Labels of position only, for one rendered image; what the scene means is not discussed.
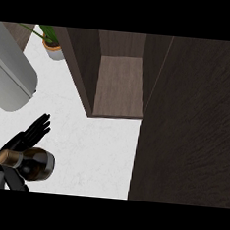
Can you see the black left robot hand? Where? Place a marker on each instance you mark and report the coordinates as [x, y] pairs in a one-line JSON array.
[[33, 133]]

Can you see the dark wine bottle gold neck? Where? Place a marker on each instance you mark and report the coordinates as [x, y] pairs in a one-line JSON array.
[[33, 164]]

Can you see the dark brown wooden cabinet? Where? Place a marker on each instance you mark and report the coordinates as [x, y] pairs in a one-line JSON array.
[[119, 84]]

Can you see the dark brown cabinet door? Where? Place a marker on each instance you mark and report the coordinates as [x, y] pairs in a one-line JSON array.
[[191, 127]]

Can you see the pale grey rounded appliance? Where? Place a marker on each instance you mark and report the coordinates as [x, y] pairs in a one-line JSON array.
[[10, 75]]

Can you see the green plant in white pot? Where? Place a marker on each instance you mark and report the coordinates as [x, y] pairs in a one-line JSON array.
[[51, 44]]

